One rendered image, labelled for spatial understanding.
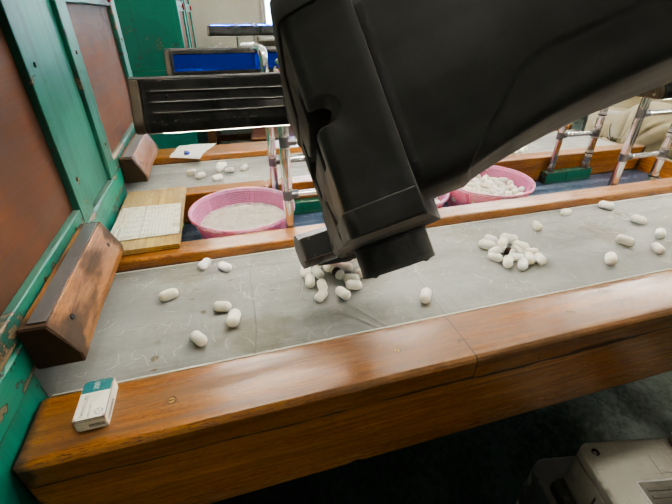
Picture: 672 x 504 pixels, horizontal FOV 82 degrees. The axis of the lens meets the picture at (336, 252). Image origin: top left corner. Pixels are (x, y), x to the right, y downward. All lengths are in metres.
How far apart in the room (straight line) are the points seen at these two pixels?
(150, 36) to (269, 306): 2.82
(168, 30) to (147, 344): 2.83
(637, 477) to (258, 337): 0.73
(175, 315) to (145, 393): 0.19
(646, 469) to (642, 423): 0.79
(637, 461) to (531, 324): 0.39
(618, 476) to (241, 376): 0.70
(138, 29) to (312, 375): 3.03
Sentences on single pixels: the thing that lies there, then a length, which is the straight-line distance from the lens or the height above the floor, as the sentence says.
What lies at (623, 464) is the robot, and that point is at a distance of 0.98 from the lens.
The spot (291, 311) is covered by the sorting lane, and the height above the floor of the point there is 0.74.
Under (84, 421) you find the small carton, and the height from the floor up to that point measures 0.78.
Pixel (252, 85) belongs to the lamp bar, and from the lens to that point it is 0.65.
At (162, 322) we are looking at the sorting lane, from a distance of 0.73.
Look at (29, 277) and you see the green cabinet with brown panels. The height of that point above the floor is 0.87.
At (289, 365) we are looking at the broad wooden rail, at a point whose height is 0.76.
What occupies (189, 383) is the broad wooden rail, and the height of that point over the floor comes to 0.76.
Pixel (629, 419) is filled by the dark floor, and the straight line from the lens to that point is 1.77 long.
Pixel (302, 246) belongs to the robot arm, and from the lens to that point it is 0.60.
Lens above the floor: 1.19
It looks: 32 degrees down
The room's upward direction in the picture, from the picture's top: straight up
